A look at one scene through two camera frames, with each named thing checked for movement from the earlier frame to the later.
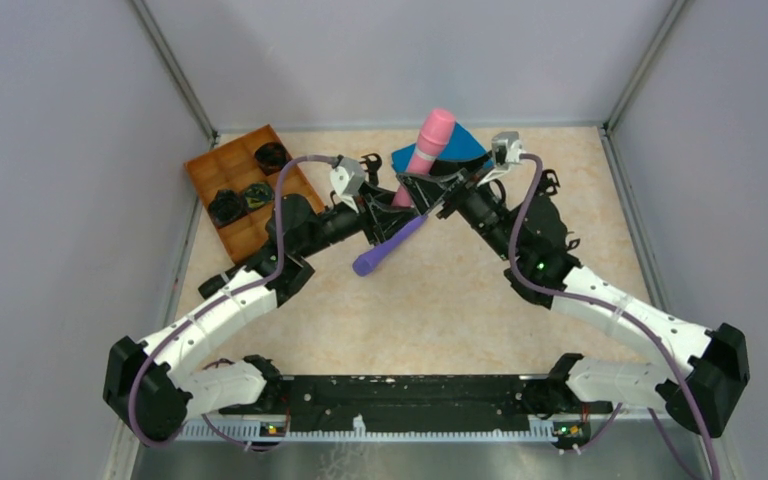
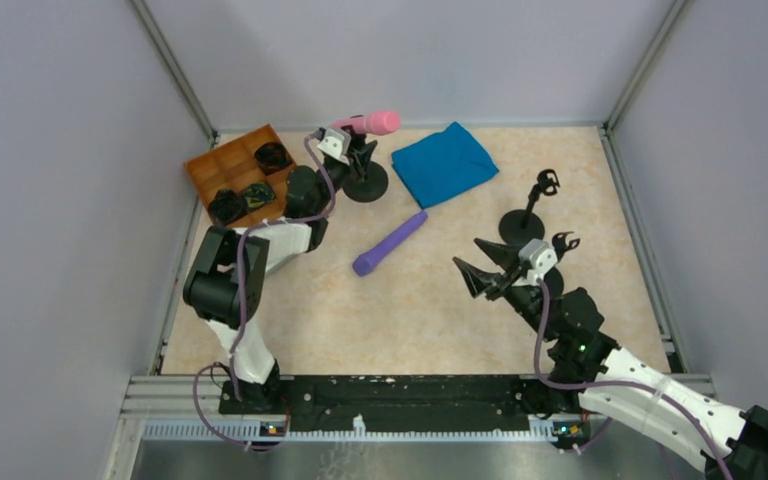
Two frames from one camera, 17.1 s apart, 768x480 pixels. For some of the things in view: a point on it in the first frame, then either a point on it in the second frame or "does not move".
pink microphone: (432, 141) -> (381, 123)
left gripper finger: (386, 203) -> (358, 140)
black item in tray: (271, 157) does not move
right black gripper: (459, 196) -> (506, 281)
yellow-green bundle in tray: (258, 194) does not move
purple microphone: (365, 262) does not move
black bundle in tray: (227, 205) does not move
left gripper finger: (388, 230) -> (363, 155)
